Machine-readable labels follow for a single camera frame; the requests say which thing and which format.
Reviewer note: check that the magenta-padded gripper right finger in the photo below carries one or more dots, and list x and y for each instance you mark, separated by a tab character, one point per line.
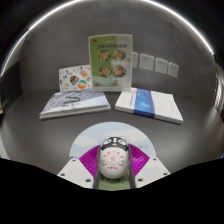
151	170

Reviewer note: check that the white book with blue band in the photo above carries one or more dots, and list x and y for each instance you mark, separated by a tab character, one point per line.
150	105

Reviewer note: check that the white panda-print computer mouse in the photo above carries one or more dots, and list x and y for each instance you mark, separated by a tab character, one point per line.
113	161

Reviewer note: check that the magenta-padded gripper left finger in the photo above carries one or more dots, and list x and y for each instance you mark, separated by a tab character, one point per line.
76	171

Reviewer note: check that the grey-blue cover book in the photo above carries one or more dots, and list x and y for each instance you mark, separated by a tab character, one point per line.
75	102

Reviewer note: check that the small white sticker-print card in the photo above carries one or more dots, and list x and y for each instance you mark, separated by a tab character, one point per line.
75	78

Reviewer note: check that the round landscape-print mouse pad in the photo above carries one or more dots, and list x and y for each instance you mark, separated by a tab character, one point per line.
100	131

